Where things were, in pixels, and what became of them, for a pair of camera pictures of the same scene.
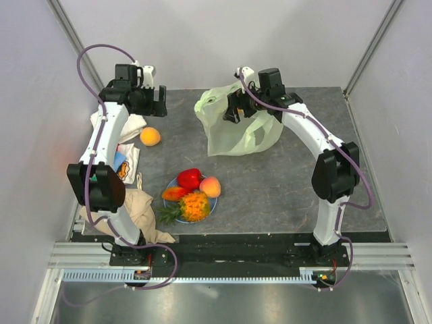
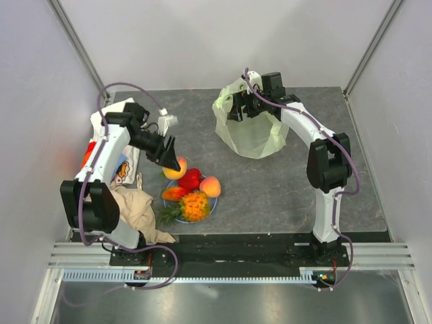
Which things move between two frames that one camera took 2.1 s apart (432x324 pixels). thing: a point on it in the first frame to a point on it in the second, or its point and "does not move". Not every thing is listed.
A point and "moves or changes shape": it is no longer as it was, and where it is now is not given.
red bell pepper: (190, 179) does not move
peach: (210, 186) does not move
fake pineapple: (194, 206) does not move
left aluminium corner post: (77, 42) does not move
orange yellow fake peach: (150, 136) moves or changes shape
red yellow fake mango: (174, 192) does not move
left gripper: (154, 108) to (156, 155)
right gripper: (235, 100) does not move
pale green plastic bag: (248, 136) moves or changes shape
